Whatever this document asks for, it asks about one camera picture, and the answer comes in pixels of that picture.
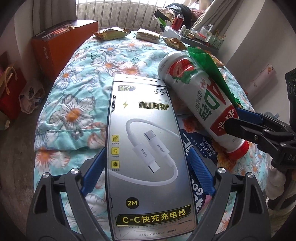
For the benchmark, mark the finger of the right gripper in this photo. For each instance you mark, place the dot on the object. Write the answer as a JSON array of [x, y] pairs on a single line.
[[242, 129], [249, 116]]

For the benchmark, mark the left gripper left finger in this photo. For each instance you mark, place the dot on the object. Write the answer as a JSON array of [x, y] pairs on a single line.
[[47, 219]]

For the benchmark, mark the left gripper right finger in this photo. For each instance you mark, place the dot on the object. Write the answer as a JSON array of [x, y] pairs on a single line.
[[237, 211]]

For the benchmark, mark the white AD milk bottle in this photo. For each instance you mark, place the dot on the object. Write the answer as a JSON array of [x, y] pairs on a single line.
[[204, 98]]

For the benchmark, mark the green snack bag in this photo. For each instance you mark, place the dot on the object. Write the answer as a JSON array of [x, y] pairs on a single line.
[[209, 66]]

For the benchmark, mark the grey charging cable box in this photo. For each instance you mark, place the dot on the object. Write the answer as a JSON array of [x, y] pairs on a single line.
[[148, 185]]

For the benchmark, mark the white gloved right hand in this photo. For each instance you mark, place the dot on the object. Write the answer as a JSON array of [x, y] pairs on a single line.
[[275, 183]]

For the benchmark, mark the rolled floral paper tube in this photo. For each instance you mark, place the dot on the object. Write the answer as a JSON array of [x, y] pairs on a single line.
[[255, 86]]

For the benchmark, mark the dark blue snack package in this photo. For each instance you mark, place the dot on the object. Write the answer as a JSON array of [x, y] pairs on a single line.
[[201, 158]]

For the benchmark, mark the green plastic basket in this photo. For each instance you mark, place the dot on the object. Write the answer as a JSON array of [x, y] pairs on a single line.
[[214, 41]]

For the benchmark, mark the floral blue quilt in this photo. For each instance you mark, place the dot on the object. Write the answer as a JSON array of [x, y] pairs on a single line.
[[72, 125]]

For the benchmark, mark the brown crumpled wrapper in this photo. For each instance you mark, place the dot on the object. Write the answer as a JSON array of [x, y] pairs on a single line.
[[175, 44]]

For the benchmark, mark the right grey curtain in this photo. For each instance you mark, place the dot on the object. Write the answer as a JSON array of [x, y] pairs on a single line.
[[219, 14]]

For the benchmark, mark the grey curtain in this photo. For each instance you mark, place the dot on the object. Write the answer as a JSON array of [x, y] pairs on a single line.
[[219, 14], [47, 13]]

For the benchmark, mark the red thermos bottle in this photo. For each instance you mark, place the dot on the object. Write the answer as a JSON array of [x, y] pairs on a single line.
[[177, 22]]

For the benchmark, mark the floor plastic bag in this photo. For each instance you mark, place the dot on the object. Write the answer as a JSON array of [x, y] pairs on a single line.
[[31, 96]]

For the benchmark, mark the black clothes pile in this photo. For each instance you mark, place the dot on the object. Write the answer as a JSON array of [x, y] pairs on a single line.
[[171, 11]]

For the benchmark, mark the tan snack packet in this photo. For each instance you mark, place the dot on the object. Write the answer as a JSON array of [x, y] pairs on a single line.
[[147, 35]]

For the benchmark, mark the red gift bag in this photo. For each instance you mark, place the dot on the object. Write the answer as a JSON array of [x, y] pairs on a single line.
[[10, 104]]

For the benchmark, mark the metal balcony railing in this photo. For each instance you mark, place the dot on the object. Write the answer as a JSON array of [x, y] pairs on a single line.
[[124, 14]]

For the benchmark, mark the yellow crumpled snack wrapper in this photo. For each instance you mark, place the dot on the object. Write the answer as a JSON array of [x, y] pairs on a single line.
[[111, 33]]

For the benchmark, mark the orange wooden cabinet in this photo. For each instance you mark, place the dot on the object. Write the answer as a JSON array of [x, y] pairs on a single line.
[[54, 46]]

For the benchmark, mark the left grey curtain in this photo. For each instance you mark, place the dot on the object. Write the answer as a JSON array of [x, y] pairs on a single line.
[[47, 13]]

